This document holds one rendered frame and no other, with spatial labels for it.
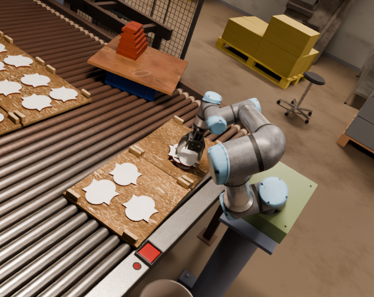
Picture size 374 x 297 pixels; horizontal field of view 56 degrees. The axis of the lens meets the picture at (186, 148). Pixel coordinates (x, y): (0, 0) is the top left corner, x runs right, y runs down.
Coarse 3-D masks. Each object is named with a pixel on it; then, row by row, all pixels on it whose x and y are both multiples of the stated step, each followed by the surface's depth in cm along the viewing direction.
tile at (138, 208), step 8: (136, 200) 139; (144, 200) 141; (152, 200) 142; (128, 208) 135; (136, 208) 136; (144, 208) 138; (152, 208) 139; (128, 216) 132; (136, 216) 133; (144, 216) 134
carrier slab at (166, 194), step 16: (112, 160) 154; (128, 160) 157; (144, 160) 161; (96, 176) 144; (112, 176) 147; (144, 176) 153; (160, 176) 156; (64, 192) 132; (80, 192) 135; (128, 192) 142; (144, 192) 145; (160, 192) 148; (176, 192) 151; (80, 208) 130; (96, 208) 131; (112, 208) 134; (160, 208) 141; (112, 224) 128; (128, 224) 130; (144, 224) 133; (128, 240) 125
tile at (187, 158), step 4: (184, 148) 170; (180, 152) 167; (184, 152) 168; (188, 152) 169; (192, 152) 170; (176, 156) 164; (180, 156) 165; (184, 156) 166; (188, 156) 167; (192, 156) 167; (196, 156) 169; (180, 160) 162; (184, 160) 163; (188, 160) 164; (192, 160) 165; (196, 160) 166; (184, 164) 161; (188, 164) 162; (192, 164) 163
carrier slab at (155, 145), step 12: (156, 132) 181; (168, 132) 184; (180, 132) 188; (144, 144) 170; (156, 144) 173; (168, 144) 176; (144, 156) 163; (156, 156) 166; (168, 156) 169; (204, 156) 178; (168, 168) 162; (192, 168) 167; (204, 168) 170
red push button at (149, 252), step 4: (148, 244) 127; (144, 248) 125; (148, 248) 126; (152, 248) 126; (140, 252) 123; (144, 252) 124; (148, 252) 124; (152, 252) 125; (156, 252) 125; (160, 252) 126; (144, 256) 123; (148, 256) 123; (152, 256) 124; (156, 256) 124; (148, 260) 122; (152, 260) 122
